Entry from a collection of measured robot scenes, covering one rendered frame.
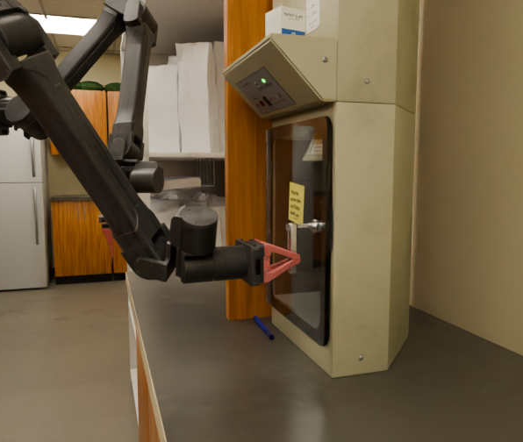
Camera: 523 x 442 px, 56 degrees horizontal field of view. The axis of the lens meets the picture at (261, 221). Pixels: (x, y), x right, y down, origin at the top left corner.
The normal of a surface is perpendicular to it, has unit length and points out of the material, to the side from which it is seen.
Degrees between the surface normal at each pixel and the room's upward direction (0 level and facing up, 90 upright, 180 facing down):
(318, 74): 90
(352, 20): 90
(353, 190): 90
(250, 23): 90
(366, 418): 0
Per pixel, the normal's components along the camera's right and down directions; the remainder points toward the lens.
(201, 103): -0.34, 0.21
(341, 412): 0.00, -0.99
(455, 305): -0.95, 0.04
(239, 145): 0.31, 0.11
